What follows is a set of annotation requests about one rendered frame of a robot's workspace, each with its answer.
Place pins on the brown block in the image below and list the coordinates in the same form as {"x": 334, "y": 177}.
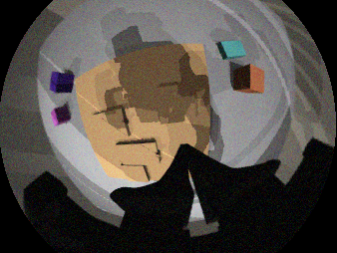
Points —
{"x": 248, "y": 79}

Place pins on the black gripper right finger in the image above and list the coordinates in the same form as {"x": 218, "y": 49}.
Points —
{"x": 217, "y": 184}

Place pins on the teal rectangular block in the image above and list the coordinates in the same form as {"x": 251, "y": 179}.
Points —
{"x": 231, "y": 50}

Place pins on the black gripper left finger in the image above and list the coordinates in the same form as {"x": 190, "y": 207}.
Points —
{"x": 173, "y": 193}

